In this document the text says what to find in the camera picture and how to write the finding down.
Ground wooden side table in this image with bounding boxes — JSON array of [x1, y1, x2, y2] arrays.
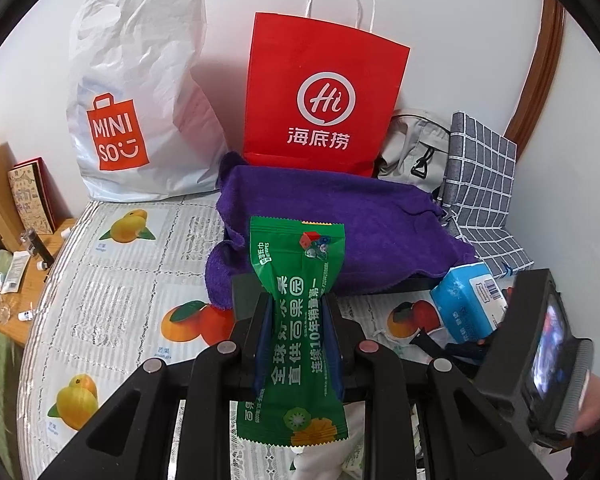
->
[[0, 217, 78, 348]]

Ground red paper bag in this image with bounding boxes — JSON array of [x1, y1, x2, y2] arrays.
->
[[242, 0, 411, 178]]

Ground blue tissue pack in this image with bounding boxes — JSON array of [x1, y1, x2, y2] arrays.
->
[[430, 261, 511, 346]]

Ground small black device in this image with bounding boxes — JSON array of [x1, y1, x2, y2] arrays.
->
[[20, 229, 55, 267]]

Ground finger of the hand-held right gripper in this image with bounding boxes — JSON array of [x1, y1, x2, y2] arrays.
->
[[447, 341, 488, 365]]

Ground grey backpack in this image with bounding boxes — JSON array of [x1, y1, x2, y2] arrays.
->
[[377, 109, 453, 193]]

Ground wooden door frame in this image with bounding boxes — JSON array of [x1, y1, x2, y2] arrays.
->
[[502, 0, 566, 148]]

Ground person's right forearm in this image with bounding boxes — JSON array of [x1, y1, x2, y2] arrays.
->
[[565, 430, 600, 480]]

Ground white tube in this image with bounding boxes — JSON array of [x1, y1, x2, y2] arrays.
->
[[0, 254, 30, 295]]

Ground grey checked cloth bag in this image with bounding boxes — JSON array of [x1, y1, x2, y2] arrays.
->
[[437, 111, 536, 278]]

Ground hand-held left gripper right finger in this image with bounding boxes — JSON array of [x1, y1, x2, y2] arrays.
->
[[322, 294, 556, 480]]

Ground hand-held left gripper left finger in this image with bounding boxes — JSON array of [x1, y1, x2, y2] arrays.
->
[[37, 274, 276, 480]]

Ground fruit printed mat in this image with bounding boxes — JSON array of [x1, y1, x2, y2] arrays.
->
[[17, 192, 531, 480]]

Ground purple towel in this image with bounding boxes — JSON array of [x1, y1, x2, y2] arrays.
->
[[204, 151, 478, 311]]

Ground green cloth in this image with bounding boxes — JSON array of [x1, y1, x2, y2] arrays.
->
[[0, 250, 31, 461]]

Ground green snack packet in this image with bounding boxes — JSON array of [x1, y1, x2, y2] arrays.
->
[[236, 215, 350, 448]]

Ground white plastic shopping bag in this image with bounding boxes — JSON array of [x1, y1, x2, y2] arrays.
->
[[66, 0, 231, 203]]

